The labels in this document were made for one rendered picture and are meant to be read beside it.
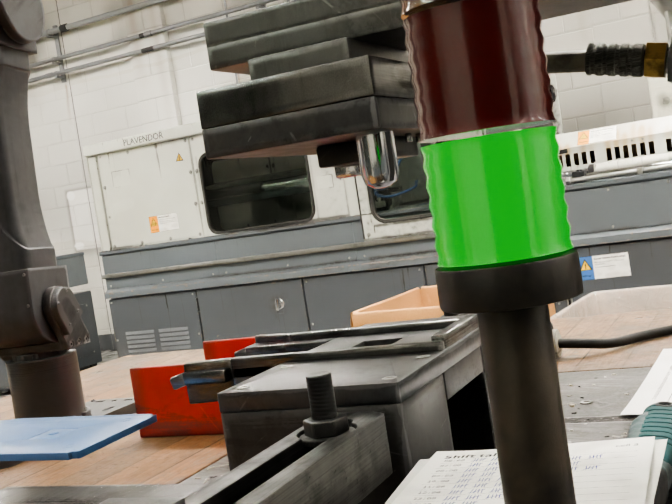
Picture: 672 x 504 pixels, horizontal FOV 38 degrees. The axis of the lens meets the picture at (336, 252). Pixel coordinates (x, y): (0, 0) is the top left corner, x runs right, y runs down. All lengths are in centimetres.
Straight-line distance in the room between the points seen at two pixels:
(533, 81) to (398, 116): 24
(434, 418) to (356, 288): 511
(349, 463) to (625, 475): 11
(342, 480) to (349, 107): 18
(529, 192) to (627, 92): 675
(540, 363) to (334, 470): 15
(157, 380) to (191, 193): 537
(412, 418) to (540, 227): 23
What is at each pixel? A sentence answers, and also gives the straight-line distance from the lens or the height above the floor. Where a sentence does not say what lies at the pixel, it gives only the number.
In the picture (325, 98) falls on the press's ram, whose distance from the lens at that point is 48.
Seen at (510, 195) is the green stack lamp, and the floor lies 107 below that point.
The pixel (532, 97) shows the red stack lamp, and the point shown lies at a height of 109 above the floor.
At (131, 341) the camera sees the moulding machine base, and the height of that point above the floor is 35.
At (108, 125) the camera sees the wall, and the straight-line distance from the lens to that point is 915.
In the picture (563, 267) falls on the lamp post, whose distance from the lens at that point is 26.
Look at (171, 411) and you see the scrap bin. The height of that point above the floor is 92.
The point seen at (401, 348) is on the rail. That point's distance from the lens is 53.
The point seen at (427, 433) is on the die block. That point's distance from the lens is 49.
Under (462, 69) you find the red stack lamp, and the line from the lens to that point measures 26.
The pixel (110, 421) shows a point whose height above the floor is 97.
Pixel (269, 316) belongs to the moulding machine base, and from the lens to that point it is 593.
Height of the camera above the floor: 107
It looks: 3 degrees down
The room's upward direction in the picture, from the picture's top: 9 degrees counter-clockwise
